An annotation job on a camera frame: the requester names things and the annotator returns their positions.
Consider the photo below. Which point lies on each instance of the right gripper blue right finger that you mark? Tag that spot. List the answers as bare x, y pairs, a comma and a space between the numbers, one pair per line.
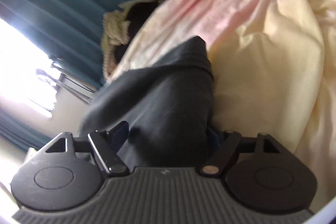
224, 153

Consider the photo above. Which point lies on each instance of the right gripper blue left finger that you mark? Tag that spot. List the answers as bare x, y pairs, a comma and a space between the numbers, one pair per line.
106, 144

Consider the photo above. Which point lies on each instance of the black pants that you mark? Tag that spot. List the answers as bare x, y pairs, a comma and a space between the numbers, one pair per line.
168, 107

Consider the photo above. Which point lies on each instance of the pastel pink bed quilt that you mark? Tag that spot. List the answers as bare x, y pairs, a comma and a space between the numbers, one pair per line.
274, 68

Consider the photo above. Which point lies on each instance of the black garment on sofa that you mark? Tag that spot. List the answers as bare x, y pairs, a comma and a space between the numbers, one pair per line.
137, 16

